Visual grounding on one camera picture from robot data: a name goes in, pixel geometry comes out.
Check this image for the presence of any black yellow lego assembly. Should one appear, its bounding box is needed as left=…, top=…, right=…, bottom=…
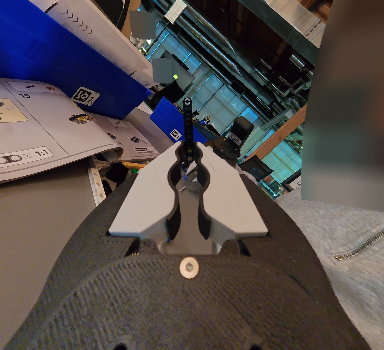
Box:
left=182, top=97, right=197, bottom=169

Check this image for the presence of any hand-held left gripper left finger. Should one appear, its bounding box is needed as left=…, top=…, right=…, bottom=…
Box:
left=108, top=141, right=185, bottom=254

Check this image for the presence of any dark wall monitor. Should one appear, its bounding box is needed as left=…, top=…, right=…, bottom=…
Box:
left=160, top=50, right=195, bottom=92

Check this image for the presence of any wooden post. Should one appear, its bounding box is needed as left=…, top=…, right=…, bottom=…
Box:
left=246, top=103, right=308, bottom=161

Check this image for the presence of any lego instruction booklet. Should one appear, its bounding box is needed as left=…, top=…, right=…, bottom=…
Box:
left=0, top=78, right=161, bottom=183

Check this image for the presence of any blue plastic bin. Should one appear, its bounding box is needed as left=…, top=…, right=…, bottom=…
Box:
left=0, top=0, right=154, bottom=120
left=149, top=96, right=218, bottom=148

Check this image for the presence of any hanging white sign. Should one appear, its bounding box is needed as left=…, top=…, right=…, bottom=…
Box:
left=164, top=0, right=187, bottom=24

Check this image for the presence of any white long lego beam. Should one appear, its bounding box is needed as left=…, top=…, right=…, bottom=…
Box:
left=88, top=158, right=107, bottom=206

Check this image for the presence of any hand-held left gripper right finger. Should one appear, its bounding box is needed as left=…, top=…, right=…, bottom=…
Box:
left=194, top=142, right=268, bottom=254

